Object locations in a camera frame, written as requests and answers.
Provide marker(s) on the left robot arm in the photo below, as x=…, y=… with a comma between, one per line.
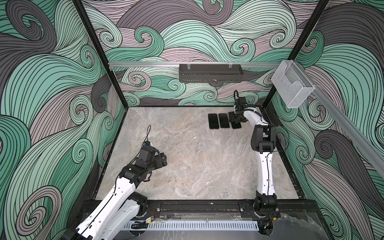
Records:
x=122, y=203

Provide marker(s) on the black wall tray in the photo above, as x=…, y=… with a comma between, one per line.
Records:
x=210, y=73

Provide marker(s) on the black phone case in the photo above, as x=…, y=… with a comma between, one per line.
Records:
x=213, y=121

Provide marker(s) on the purple-edged black smartphone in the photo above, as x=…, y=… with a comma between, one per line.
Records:
x=224, y=121

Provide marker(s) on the aluminium wall rail right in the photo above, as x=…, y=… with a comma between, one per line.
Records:
x=357, y=108

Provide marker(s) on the aluminium wall rail back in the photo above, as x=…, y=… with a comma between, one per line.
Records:
x=166, y=64

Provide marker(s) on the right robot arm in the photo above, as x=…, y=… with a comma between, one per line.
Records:
x=263, y=142

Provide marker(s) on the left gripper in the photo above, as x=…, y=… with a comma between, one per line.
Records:
x=163, y=158

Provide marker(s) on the white slotted cable duct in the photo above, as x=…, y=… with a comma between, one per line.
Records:
x=202, y=226

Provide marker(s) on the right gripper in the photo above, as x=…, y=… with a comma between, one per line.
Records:
x=233, y=119

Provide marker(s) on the clear acrylic wall holder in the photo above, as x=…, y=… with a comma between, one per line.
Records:
x=292, y=83

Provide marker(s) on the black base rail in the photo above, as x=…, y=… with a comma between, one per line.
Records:
x=225, y=206

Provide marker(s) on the aluminium wall rail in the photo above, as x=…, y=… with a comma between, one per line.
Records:
x=166, y=64
x=357, y=108

